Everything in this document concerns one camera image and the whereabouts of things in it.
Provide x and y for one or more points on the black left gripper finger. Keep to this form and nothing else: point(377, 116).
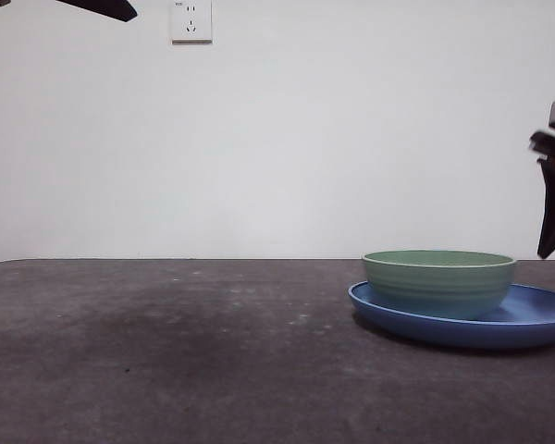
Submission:
point(113, 9)

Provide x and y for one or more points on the green ribbed bowl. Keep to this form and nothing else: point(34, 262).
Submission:
point(439, 291)

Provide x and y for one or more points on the blue round plate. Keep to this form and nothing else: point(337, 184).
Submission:
point(444, 332)

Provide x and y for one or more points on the white wall socket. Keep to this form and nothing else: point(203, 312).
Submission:
point(192, 25)

